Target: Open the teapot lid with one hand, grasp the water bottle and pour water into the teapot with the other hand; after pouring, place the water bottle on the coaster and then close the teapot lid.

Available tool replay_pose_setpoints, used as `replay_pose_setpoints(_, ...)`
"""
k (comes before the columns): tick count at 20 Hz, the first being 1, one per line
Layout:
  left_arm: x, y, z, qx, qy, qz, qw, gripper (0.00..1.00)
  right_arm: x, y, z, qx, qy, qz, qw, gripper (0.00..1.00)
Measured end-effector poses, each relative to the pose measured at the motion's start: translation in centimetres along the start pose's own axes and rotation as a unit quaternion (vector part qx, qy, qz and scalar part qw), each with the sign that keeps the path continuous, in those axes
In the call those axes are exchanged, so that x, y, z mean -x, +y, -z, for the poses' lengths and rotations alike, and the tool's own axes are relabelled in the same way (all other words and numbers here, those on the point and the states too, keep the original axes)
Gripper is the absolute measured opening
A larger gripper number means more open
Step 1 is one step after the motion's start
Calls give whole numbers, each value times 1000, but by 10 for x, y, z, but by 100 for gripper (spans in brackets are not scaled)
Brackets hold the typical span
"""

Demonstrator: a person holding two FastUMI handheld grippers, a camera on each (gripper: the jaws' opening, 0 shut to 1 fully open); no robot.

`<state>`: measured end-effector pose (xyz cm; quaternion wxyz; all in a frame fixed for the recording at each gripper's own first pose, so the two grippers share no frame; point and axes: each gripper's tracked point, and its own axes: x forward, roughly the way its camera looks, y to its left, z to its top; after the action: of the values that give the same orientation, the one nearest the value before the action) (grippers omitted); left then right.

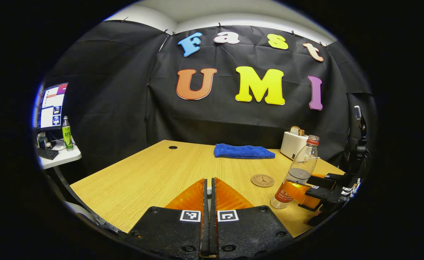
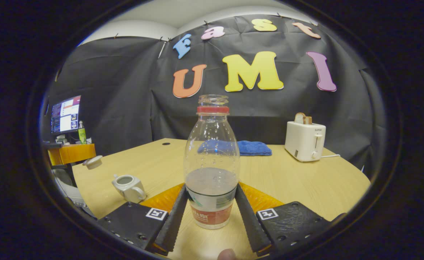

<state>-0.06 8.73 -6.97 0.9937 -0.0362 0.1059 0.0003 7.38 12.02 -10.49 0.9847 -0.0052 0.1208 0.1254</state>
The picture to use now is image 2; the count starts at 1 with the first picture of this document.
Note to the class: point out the computer monitor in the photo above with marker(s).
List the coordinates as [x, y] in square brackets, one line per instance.
[65, 115]

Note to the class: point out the black backdrop cloth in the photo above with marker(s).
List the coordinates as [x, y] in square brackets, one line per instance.
[125, 108]

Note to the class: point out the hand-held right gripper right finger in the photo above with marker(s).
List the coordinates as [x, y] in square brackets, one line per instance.
[249, 220]

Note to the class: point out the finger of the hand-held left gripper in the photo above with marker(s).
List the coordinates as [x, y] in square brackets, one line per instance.
[76, 153]

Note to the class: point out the bread slice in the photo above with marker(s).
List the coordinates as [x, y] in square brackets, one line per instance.
[302, 118]

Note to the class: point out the clear water bottle red label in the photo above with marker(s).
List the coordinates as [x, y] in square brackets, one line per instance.
[212, 162]

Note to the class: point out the blue towel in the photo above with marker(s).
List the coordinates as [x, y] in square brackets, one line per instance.
[255, 148]

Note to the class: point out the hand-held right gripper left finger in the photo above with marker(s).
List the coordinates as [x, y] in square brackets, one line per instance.
[174, 220]

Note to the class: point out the white toaster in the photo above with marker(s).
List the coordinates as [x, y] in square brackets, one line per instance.
[304, 142]

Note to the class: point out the green drink bottle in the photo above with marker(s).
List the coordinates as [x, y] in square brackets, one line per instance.
[82, 134]

